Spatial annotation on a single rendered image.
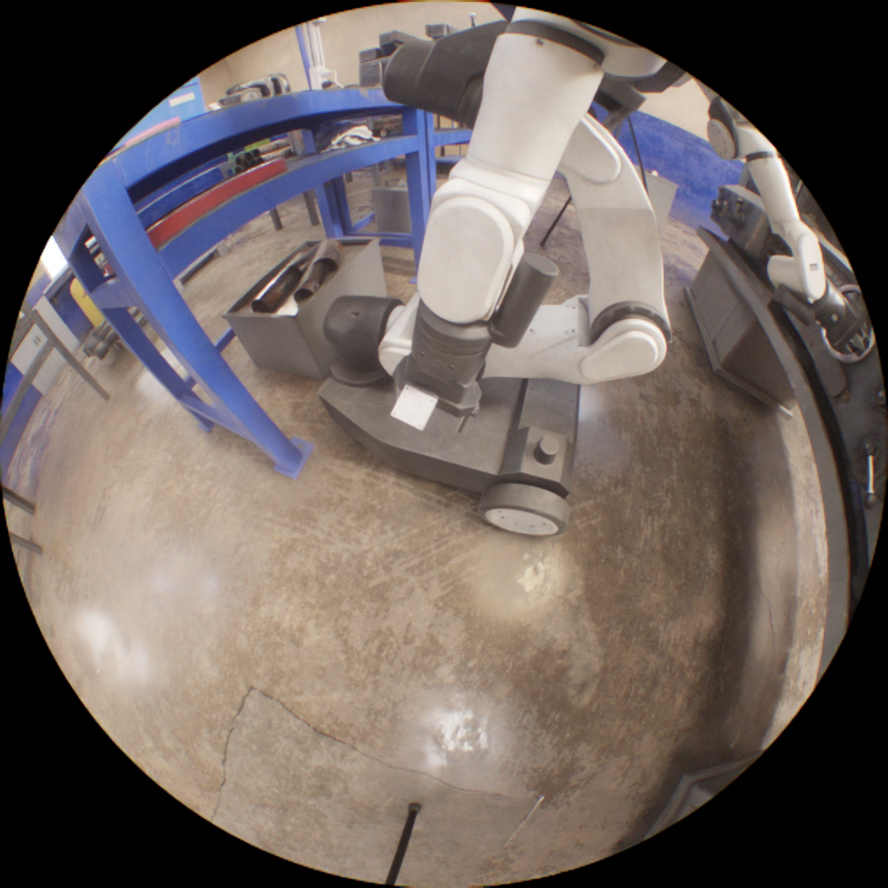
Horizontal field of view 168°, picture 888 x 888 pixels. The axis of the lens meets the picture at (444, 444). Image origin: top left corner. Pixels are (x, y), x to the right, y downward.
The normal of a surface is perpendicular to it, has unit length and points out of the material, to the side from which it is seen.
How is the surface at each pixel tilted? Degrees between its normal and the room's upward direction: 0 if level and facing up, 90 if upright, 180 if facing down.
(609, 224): 113
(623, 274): 90
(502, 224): 63
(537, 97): 100
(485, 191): 44
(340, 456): 0
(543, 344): 90
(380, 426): 0
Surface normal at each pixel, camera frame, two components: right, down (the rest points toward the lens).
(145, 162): 0.93, 0.30
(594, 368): -0.31, 0.84
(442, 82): -0.43, 0.90
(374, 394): -0.03, -0.48
